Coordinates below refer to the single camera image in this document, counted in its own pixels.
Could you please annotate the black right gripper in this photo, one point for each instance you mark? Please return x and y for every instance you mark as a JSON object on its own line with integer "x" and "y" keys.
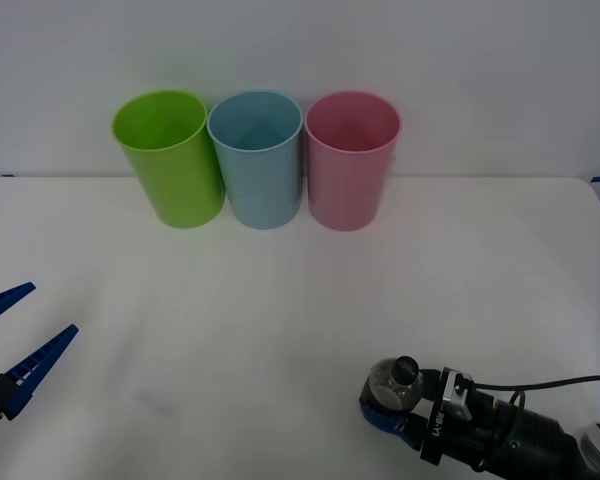
{"x": 445, "y": 440}

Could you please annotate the small bottle with black cap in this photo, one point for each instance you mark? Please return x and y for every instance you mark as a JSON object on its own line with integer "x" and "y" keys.
{"x": 395, "y": 385}

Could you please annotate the green plastic bin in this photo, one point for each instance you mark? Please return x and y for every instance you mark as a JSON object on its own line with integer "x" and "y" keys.
{"x": 175, "y": 175}

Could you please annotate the pink plastic bin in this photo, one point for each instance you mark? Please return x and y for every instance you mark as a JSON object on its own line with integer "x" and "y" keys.
{"x": 345, "y": 185}

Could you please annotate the pale blue plastic bin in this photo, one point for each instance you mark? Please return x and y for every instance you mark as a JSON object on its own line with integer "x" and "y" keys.
{"x": 260, "y": 180}

